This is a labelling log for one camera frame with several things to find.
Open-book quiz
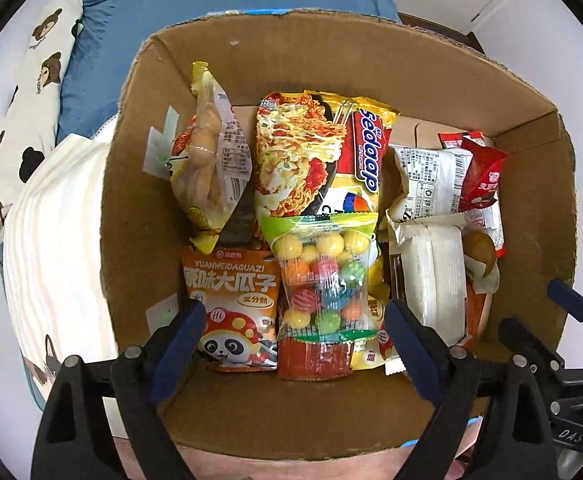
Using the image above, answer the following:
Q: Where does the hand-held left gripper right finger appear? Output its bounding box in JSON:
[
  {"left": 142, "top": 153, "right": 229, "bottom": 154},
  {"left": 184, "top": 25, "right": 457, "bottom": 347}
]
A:
[{"left": 384, "top": 299, "right": 558, "bottom": 480}]

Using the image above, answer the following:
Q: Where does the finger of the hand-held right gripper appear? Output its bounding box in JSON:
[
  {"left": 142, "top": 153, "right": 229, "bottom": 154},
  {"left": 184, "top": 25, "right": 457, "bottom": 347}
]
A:
[
  {"left": 546, "top": 280, "right": 583, "bottom": 356},
  {"left": 497, "top": 316, "right": 565, "bottom": 386}
]

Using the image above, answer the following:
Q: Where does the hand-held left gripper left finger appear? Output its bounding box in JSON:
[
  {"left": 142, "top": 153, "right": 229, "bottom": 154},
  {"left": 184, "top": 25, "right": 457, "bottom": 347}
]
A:
[{"left": 30, "top": 301, "right": 207, "bottom": 480}]

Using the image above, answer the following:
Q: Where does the yellow seed packet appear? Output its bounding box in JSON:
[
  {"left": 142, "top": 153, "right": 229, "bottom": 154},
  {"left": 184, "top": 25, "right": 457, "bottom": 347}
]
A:
[{"left": 349, "top": 255, "right": 402, "bottom": 376}]

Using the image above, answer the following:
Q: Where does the orange snack packet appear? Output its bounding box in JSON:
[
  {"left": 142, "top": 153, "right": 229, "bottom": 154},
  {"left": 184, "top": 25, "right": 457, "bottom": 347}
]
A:
[{"left": 464, "top": 280, "right": 495, "bottom": 346}]

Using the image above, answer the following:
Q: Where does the orange seed packet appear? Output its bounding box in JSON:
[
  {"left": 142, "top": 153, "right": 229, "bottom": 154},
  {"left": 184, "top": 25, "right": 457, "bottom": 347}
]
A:
[{"left": 179, "top": 246, "right": 280, "bottom": 373}]

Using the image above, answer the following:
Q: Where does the white tray snack packet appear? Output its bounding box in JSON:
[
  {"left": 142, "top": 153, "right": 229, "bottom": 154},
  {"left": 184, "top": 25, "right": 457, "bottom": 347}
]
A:
[{"left": 386, "top": 212, "right": 469, "bottom": 348}]

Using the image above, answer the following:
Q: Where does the brown round snack packet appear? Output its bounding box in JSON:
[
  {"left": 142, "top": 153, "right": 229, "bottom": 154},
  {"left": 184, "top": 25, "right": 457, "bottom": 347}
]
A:
[{"left": 464, "top": 230, "right": 499, "bottom": 293}]

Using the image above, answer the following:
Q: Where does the clear bag of gumballs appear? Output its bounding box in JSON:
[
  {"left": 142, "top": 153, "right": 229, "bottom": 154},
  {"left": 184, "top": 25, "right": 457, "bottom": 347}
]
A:
[{"left": 260, "top": 215, "right": 379, "bottom": 346}]

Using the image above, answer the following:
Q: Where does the small red snack packet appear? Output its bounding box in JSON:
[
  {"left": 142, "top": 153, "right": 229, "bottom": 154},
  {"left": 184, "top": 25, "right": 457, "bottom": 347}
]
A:
[{"left": 456, "top": 135, "right": 509, "bottom": 213}]

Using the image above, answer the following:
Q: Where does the yellow instant noodle packet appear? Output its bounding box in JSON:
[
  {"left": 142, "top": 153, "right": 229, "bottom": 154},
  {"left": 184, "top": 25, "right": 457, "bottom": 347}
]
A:
[{"left": 219, "top": 90, "right": 401, "bottom": 261}]

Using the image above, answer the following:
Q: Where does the cardboard box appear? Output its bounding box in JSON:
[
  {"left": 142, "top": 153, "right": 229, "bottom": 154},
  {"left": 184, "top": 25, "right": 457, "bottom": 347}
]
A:
[{"left": 99, "top": 8, "right": 577, "bottom": 461}]

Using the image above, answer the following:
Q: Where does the red and white snack packet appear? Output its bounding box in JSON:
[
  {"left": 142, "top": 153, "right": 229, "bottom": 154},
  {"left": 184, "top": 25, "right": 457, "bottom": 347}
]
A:
[{"left": 438, "top": 131, "right": 505, "bottom": 256}]

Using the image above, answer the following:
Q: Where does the dog print cushion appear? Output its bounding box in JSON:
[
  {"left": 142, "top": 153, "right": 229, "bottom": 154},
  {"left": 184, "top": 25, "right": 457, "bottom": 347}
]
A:
[{"left": 22, "top": 332, "right": 65, "bottom": 411}]

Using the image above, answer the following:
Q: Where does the white printed snack packet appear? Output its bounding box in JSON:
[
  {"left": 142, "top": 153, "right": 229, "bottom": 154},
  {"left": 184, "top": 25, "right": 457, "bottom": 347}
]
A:
[{"left": 389, "top": 145, "right": 473, "bottom": 221}]

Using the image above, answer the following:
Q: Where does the white striped blanket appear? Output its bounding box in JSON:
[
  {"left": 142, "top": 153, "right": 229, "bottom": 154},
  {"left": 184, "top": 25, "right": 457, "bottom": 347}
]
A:
[{"left": 2, "top": 132, "right": 122, "bottom": 376}]

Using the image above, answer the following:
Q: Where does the yellow clear snack packet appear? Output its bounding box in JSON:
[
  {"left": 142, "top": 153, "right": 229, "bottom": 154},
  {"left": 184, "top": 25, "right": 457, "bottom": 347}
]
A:
[{"left": 169, "top": 61, "right": 253, "bottom": 256}]

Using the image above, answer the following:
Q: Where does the bear print pillow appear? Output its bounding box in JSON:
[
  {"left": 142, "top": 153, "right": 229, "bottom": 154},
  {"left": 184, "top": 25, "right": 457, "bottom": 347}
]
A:
[{"left": 0, "top": 0, "right": 85, "bottom": 231}]

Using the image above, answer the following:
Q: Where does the blue bedsheet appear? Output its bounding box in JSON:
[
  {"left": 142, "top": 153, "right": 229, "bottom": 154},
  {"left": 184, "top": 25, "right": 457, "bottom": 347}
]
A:
[{"left": 56, "top": 0, "right": 402, "bottom": 141}]

